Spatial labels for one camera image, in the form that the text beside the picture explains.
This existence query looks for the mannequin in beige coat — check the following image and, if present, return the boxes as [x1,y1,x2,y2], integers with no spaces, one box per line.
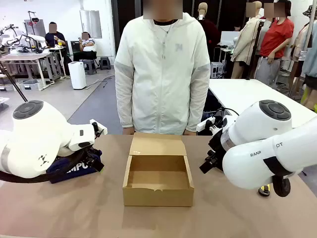
[230,0,264,79]

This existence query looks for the seated person striped shirt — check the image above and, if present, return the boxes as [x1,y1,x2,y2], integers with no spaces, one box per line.
[78,31,98,61]

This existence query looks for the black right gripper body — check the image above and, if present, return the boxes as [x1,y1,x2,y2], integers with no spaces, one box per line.
[206,131,225,172]

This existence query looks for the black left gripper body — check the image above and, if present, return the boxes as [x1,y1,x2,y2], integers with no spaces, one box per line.
[84,148,103,167]

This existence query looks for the clear storage bin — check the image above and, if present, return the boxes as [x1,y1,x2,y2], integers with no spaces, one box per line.
[19,79,42,92]

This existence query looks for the white air purifier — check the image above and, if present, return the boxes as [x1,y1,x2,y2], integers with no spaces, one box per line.
[68,61,87,90]

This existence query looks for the seated person dark shirt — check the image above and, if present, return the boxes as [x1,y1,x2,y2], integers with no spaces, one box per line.
[45,21,67,49]

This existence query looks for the white power strip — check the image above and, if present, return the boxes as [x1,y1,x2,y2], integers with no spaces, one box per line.
[197,117,216,132]

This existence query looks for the blue zippered pencil case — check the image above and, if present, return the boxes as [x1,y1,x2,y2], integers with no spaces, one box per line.
[46,148,105,184]

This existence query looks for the person's right forearm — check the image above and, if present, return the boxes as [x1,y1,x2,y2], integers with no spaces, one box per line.
[115,91,136,130]

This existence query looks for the person in white jacket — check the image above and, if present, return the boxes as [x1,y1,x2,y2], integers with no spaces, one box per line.
[113,11,211,136]

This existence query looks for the brown cardboard box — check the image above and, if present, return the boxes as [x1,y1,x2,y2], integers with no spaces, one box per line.
[122,132,195,207]

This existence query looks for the wooden top work table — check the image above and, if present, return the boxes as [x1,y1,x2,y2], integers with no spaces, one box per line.
[0,53,49,90]

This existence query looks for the white wall panel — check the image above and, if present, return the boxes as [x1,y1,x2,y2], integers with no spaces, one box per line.
[79,9,103,39]

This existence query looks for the mannequin in dark clothes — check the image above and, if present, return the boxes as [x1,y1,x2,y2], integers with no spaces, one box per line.
[197,2,221,62]

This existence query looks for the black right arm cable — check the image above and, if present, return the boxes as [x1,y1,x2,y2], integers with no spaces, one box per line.
[213,107,240,118]

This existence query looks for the person's left forearm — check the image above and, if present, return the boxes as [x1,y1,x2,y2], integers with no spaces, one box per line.
[185,91,209,132]

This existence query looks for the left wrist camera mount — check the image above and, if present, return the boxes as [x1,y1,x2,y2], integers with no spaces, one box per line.
[89,119,108,136]

